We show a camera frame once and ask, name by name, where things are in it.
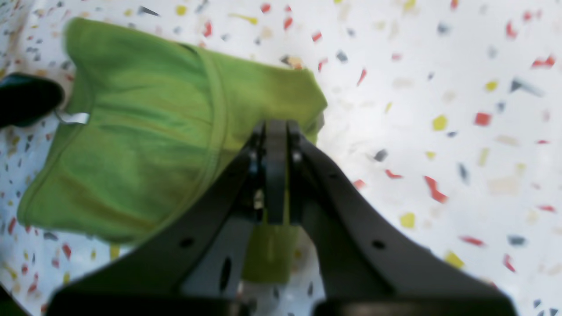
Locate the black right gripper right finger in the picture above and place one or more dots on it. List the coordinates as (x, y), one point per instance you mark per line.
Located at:
(368, 267)

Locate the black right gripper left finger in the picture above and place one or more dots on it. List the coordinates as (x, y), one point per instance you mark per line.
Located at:
(193, 266)

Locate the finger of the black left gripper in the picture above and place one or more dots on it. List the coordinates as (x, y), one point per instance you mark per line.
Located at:
(25, 98)

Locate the green t-shirt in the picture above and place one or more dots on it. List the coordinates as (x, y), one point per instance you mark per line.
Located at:
(165, 120)

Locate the terrazzo patterned tablecloth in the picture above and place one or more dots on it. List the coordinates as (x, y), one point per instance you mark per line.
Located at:
(446, 114)

